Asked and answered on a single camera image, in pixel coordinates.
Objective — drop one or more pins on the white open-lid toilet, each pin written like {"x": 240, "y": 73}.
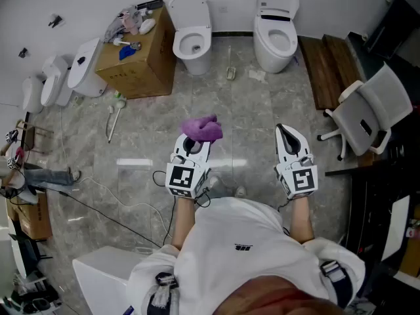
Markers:
{"x": 193, "y": 28}

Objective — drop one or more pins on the black wall hook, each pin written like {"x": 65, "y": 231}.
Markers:
{"x": 55, "y": 21}
{"x": 23, "y": 52}

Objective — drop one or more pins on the large cardboard box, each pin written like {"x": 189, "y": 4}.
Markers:
{"x": 141, "y": 67}

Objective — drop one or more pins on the black flat case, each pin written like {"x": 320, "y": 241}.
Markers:
{"x": 150, "y": 4}

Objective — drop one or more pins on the small cardboard box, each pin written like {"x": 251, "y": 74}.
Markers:
{"x": 34, "y": 218}

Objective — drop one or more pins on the grey white office chair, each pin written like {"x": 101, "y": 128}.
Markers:
{"x": 370, "y": 117}

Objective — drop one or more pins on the small pale green bottle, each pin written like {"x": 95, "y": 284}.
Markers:
{"x": 231, "y": 72}

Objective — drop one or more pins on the person's white shirt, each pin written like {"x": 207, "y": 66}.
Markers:
{"x": 243, "y": 251}

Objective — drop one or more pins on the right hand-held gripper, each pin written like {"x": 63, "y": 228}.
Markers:
{"x": 303, "y": 180}

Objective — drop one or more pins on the white wall socket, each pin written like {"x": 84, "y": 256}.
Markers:
{"x": 223, "y": 10}

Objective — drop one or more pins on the blue cloth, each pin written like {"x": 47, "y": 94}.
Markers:
{"x": 126, "y": 52}

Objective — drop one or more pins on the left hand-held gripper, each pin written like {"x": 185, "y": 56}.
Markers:
{"x": 178, "y": 177}

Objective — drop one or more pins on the person's right forearm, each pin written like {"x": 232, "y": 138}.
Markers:
{"x": 300, "y": 222}

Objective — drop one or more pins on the white cloth bundle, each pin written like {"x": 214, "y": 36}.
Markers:
{"x": 147, "y": 26}

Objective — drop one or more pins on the purple cloth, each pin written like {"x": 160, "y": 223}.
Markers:
{"x": 201, "y": 128}

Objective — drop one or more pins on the white short brush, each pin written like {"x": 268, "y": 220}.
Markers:
{"x": 119, "y": 42}

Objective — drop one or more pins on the black cabinet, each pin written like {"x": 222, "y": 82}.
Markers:
{"x": 393, "y": 25}

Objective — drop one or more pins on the black desk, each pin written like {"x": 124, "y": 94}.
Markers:
{"x": 370, "y": 215}

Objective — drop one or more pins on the grey cloth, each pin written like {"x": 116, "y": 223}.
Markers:
{"x": 113, "y": 28}

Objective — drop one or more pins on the crumpled white paper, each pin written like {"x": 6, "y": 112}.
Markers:
{"x": 257, "y": 76}

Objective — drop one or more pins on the white smart toilet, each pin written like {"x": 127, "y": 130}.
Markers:
{"x": 275, "y": 54}

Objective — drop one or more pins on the person's left forearm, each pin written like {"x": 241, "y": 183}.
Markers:
{"x": 183, "y": 222}

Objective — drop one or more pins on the white board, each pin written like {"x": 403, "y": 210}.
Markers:
{"x": 397, "y": 228}

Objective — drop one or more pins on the wooden stool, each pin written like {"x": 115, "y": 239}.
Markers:
{"x": 33, "y": 134}

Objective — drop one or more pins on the blue pen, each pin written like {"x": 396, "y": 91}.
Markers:
{"x": 296, "y": 60}

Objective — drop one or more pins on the person's white sneaker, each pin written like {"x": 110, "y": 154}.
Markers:
{"x": 216, "y": 181}
{"x": 240, "y": 191}

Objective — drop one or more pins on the white ceramic tank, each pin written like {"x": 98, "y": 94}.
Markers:
{"x": 98, "y": 274}

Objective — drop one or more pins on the pink cloth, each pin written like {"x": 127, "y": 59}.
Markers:
{"x": 131, "y": 23}

